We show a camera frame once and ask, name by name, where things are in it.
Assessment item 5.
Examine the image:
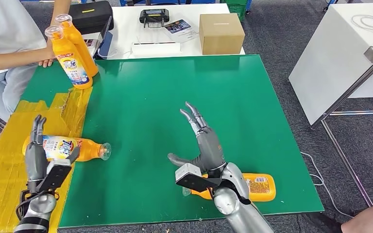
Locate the black carry case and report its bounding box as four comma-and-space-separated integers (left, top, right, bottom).
68, 0, 114, 35

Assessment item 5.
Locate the person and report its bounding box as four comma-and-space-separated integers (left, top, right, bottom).
0, 0, 72, 121

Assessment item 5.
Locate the yellow tape sheet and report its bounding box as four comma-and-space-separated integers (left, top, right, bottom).
0, 86, 94, 233

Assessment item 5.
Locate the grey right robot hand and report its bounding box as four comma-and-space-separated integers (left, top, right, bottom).
168, 101, 227, 174

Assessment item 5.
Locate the person's right hand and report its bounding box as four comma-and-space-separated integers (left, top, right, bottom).
38, 48, 58, 68

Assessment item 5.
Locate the white side table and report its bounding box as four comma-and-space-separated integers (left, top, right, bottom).
288, 3, 373, 208

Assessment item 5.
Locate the flat white box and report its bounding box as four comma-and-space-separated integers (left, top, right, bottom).
131, 42, 182, 59

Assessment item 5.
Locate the printed booklet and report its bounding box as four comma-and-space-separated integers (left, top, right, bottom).
164, 19, 200, 44

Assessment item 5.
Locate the person's leg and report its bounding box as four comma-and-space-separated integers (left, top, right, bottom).
303, 200, 373, 233

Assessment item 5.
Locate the coiled white cable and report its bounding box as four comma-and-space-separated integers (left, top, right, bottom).
351, 14, 373, 39

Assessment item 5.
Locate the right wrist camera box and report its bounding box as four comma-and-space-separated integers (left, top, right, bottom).
175, 163, 222, 194

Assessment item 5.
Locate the black handheld controller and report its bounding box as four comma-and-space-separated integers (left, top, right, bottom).
139, 8, 170, 29

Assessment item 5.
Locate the phone showing picture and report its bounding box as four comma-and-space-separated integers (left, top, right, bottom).
83, 36, 103, 50

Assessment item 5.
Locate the orange detergent bottle clear cap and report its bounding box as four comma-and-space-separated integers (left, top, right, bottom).
22, 135, 112, 163
55, 14, 99, 78
182, 173, 276, 202
45, 25, 93, 90

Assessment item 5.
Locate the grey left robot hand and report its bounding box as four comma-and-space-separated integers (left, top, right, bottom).
25, 115, 81, 184

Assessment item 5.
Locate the brown cardboard box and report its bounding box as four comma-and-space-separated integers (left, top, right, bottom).
199, 13, 246, 56

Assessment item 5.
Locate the green plastic crate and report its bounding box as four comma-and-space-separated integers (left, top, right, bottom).
221, 0, 250, 21

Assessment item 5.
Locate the white floor cable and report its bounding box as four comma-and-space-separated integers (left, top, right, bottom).
301, 151, 373, 219

